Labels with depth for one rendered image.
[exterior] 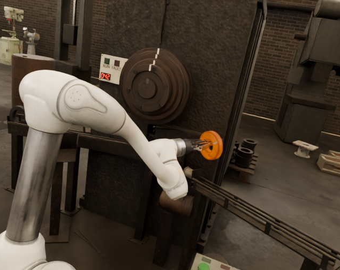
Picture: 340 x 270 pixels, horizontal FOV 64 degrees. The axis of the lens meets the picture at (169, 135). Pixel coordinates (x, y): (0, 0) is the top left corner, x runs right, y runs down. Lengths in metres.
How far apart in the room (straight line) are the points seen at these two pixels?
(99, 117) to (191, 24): 1.18
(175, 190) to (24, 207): 0.57
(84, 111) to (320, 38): 5.19
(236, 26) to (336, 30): 4.09
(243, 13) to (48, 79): 1.22
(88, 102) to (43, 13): 9.86
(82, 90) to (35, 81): 0.19
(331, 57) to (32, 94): 5.30
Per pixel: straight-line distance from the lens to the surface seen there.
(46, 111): 0.85
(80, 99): 0.74
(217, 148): 1.45
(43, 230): 2.23
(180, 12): 1.85
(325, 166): 4.80
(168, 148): 1.25
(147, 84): 1.64
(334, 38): 5.74
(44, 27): 10.52
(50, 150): 0.91
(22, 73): 4.42
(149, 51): 1.73
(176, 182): 1.17
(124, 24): 1.99
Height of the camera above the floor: 1.37
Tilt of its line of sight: 18 degrees down
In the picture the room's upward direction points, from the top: 11 degrees clockwise
